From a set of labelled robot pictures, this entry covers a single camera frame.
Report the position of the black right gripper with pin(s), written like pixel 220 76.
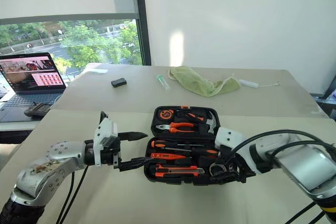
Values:
pixel 240 169

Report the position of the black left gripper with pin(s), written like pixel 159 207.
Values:
pixel 111 155

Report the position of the black electrical tape roll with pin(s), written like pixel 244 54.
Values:
pixel 219 166

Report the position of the long black orange screwdriver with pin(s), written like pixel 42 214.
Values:
pixel 210 152

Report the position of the short black orange screwdriver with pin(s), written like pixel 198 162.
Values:
pixel 158 144

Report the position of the orange black utility knife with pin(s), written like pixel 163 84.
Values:
pixel 176 170

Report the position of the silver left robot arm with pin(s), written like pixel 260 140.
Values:
pixel 52 166

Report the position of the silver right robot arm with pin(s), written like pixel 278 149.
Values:
pixel 302 166

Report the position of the black tool case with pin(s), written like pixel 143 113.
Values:
pixel 183 179

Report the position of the orange black tape measure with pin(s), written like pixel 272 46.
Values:
pixel 166 114

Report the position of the steel claw hammer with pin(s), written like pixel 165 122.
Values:
pixel 211 124

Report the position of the small black box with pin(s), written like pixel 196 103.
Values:
pixel 118 82

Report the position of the clear tube with green cap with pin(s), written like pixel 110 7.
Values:
pixel 163 81

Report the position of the clear plastic sheet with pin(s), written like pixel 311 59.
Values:
pixel 98 71

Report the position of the green towel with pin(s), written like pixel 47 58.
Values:
pixel 197 82

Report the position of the black calculator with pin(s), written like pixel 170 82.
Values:
pixel 38 110

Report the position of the open laptop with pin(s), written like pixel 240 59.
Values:
pixel 29 98

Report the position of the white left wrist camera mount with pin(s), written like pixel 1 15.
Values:
pixel 106 132

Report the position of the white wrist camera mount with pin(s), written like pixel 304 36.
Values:
pixel 106 132
pixel 229 137

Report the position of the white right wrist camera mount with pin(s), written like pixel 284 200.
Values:
pixel 229 137

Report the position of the dark window frame post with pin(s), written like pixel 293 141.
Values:
pixel 143 19

